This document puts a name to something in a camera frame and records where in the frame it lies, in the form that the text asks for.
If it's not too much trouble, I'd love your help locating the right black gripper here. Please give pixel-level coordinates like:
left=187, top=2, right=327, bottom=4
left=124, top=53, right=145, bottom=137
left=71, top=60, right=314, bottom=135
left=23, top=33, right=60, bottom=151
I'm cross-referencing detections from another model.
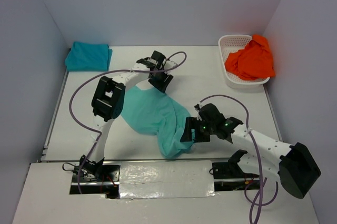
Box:
left=180, top=116, right=215, bottom=142

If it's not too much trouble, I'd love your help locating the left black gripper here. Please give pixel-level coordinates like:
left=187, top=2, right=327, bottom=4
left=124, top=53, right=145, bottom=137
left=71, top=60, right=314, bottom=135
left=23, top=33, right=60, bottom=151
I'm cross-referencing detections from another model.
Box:
left=147, top=67, right=173, bottom=93

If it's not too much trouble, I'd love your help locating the light turquoise t-shirt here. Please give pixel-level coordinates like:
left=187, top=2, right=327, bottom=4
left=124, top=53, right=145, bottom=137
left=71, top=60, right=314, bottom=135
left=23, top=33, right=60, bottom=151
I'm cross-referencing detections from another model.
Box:
left=121, top=86, right=193, bottom=158

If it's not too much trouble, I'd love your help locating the teal t-shirt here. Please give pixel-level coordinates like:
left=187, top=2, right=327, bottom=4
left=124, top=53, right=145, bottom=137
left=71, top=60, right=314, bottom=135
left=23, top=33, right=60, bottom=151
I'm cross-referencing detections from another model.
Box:
left=65, top=42, right=113, bottom=72

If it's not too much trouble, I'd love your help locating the orange t-shirt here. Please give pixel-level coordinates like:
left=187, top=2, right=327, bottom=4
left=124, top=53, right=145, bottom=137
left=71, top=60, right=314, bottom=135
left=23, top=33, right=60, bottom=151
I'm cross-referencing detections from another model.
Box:
left=224, top=34, right=275, bottom=80

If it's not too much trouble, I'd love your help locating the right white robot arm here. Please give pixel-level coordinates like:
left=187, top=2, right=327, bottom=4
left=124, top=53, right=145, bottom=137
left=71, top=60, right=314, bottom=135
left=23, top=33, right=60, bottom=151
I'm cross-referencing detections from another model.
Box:
left=180, top=104, right=321, bottom=199

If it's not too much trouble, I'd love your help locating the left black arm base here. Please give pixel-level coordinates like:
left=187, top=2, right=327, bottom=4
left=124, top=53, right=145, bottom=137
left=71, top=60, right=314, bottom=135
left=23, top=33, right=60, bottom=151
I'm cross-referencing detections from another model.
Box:
left=62, top=161, right=121, bottom=199

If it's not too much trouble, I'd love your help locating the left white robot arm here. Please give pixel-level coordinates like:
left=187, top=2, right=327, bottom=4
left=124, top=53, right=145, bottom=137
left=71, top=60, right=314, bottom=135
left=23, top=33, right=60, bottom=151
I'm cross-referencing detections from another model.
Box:
left=79, top=51, right=177, bottom=181

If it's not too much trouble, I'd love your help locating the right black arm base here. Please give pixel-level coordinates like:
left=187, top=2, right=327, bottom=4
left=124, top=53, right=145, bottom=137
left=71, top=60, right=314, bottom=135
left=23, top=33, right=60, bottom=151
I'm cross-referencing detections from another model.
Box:
left=209, top=161, right=260, bottom=192

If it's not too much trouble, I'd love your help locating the silver foil tape sheet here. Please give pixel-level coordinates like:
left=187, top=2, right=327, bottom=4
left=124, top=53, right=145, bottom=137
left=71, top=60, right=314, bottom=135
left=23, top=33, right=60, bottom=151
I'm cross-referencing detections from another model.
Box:
left=119, top=160, right=215, bottom=199

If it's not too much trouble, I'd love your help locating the white plastic basket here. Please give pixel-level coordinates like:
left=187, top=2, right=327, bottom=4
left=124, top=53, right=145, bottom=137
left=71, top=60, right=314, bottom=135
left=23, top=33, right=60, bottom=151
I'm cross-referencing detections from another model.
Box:
left=218, top=35, right=270, bottom=89

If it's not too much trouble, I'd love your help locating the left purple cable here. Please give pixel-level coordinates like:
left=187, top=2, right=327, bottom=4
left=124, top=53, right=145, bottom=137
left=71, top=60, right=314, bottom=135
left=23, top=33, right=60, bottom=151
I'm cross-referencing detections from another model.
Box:
left=68, top=51, right=188, bottom=193

